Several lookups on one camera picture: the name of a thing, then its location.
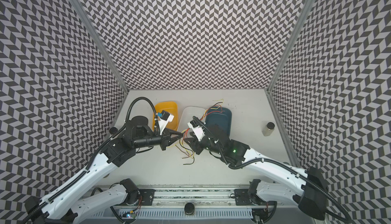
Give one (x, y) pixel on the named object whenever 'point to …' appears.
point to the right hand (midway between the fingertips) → (188, 135)
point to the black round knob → (189, 208)
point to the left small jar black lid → (113, 130)
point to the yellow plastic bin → (171, 107)
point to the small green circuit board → (129, 215)
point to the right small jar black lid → (271, 125)
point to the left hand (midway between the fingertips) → (181, 136)
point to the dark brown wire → (179, 141)
